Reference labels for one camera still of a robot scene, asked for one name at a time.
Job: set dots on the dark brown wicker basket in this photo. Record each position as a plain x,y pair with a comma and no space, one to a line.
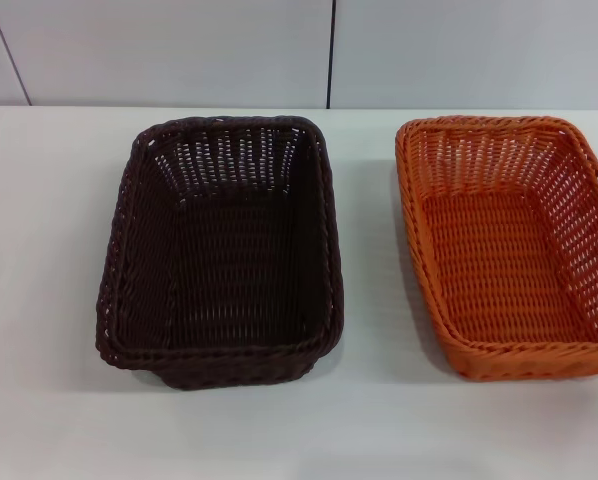
229,260

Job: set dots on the orange wicker basket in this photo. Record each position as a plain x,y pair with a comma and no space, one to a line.
499,250

